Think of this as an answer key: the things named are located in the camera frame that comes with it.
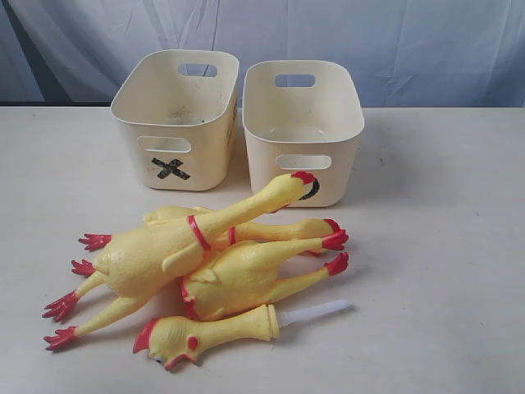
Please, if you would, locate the headless rubber chicken body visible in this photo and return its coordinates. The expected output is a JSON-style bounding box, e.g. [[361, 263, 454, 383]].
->
[[179, 230, 349, 321]]

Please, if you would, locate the whole yellow rubber chicken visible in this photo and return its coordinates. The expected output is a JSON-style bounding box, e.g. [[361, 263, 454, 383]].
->
[[44, 171, 319, 351]]

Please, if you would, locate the detached rubber chicken head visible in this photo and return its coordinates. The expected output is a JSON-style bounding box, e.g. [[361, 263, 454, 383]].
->
[[133, 305, 280, 370]]

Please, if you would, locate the cream bin marked O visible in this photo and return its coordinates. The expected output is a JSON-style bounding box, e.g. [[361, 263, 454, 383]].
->
[[242, 60, 364, 208]]

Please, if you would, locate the white plastic squeaker tube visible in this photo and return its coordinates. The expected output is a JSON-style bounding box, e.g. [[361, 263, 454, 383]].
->
[[276, 300, 354, 328]]

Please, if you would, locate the cream bin marked X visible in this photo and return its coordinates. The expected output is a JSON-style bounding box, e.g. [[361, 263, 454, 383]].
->
[[110, 49, 240, 191]]

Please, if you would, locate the blue backdrop curtain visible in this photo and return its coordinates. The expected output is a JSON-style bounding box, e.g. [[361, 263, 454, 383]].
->
[[1, 1, 524, 108]]

